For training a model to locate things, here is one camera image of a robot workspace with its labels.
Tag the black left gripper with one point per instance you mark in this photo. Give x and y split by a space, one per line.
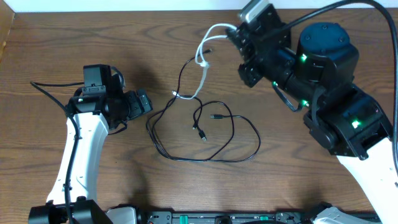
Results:
137 108

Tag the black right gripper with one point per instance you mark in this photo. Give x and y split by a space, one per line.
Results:
247 69

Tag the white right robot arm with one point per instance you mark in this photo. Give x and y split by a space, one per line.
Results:
318 75

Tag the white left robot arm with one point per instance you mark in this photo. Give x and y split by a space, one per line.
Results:
100 107

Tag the black mounting rail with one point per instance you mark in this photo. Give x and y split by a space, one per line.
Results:
224 217

